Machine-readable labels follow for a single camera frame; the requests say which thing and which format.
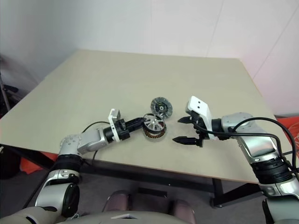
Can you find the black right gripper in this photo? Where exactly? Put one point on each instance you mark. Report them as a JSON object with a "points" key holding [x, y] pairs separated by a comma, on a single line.
{"points": [[198, 121]]}

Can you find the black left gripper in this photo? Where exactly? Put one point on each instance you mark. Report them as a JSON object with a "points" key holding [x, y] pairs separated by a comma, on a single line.
{"points": [[122, 129]]}

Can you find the black spoked rotor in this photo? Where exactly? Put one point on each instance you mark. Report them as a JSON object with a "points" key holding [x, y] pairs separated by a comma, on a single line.
{"points": [[153, 122]]}

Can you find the motor housing with copper windings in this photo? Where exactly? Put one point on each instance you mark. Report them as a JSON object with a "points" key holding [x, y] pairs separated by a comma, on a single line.
{"points": [[154, 136]]}

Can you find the round grey motor lid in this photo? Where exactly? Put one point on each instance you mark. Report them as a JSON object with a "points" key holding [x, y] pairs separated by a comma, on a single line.
{"points": [[161, 107]]}

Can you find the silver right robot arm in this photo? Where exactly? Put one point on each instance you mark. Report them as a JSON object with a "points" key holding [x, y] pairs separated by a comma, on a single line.
{"points": [[259, 144]]}

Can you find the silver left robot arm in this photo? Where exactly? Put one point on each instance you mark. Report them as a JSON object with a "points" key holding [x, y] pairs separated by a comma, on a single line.
{"points": [[88, 140]]}

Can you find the black rectangular floor plate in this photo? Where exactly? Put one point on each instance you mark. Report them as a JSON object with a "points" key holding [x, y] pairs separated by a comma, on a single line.
{"points": [[152, 192]]}

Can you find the dark maroon rounded shape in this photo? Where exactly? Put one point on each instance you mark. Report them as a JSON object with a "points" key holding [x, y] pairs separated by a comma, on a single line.
{"points": [[184, 211], [116, 200]]}

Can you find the large orange cloth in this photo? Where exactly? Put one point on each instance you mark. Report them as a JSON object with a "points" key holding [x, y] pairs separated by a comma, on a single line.
{"points": [[289, 122]]}

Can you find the grey robot torso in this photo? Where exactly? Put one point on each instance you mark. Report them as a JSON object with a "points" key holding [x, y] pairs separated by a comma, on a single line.
{"points": [[93, 219]]}

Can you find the dark equipment stand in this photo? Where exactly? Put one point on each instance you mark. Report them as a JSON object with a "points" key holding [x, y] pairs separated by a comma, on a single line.
{"points": [[10, 89]]}

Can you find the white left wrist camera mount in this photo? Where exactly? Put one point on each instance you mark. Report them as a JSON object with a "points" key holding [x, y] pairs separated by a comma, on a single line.
{"points": [[112, 116]]}

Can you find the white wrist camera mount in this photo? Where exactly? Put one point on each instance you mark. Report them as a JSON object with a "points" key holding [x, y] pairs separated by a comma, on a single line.
{"points": [[112, 116], [198, 105]]}

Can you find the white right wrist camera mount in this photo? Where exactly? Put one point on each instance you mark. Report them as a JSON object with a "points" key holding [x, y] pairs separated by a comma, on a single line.
{"points": [[198, 105]]}

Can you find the black table frame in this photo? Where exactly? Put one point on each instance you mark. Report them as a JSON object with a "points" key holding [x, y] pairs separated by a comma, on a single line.
{"points": [[151, 176]]}

